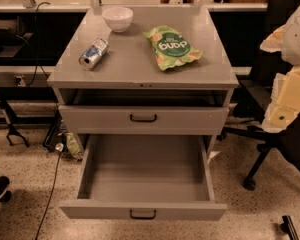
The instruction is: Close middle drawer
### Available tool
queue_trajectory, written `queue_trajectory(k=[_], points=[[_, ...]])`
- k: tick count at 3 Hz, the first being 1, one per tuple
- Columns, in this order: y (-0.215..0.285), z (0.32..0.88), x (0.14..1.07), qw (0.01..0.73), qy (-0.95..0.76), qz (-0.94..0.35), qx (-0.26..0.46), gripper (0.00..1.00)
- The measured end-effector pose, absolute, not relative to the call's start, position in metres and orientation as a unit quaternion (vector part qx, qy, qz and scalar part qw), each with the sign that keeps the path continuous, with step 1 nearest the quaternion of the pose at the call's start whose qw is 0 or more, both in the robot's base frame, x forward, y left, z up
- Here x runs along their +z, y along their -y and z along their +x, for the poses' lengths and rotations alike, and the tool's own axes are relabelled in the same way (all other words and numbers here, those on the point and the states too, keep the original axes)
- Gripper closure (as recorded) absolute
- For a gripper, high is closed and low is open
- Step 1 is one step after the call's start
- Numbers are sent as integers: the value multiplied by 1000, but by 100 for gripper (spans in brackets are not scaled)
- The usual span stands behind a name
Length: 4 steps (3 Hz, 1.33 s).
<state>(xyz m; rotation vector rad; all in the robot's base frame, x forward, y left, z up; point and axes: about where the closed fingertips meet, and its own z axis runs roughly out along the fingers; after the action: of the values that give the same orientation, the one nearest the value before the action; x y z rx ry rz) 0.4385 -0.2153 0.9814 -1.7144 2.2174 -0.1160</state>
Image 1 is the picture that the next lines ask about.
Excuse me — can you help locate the white bowl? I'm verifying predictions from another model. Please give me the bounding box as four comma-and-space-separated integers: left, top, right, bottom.
102, 7, 134, 33

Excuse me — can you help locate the grey top drawer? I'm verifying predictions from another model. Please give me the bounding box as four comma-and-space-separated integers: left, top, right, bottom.
59, 105, 228, 135

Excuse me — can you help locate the crushed silver soda can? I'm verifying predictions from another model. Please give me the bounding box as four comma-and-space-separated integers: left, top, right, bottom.
79, 37, 109, 70

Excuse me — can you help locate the black office chair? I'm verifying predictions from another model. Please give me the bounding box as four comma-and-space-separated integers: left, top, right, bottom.
218, 0, 300, 191

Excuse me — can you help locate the green bag on floor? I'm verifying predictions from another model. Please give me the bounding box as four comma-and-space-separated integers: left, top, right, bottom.
66, 133, 82, 160

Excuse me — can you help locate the black chair wheel left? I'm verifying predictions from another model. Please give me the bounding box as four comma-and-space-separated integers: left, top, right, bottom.
0, 176, 12, 202

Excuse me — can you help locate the grey drawer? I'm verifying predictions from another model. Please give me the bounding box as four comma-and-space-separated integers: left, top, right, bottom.
59, 105, 228, 135
60, 135, 227, 221

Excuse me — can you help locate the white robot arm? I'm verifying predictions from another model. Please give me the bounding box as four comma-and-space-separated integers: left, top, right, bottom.
260, 6, 300, 133

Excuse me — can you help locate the black floor cable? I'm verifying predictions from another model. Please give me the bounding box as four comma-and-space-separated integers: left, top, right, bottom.
34, 143, 65, 240

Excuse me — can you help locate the black stand left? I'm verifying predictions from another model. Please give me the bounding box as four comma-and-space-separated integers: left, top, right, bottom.
0, 94, 30, 147

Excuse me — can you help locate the black object bottom right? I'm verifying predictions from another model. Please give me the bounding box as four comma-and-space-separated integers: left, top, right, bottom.
280, 215, 299, 240

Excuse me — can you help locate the green chip bag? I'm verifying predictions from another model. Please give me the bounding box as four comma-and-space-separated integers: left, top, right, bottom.
143, 25, 203, 71

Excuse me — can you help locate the grey drawer cabinet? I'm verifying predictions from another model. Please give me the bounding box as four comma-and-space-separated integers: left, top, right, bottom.
48, 6, 238, 153

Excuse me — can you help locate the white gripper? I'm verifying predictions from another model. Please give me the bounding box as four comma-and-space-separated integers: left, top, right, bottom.
261, 66, 300, 133

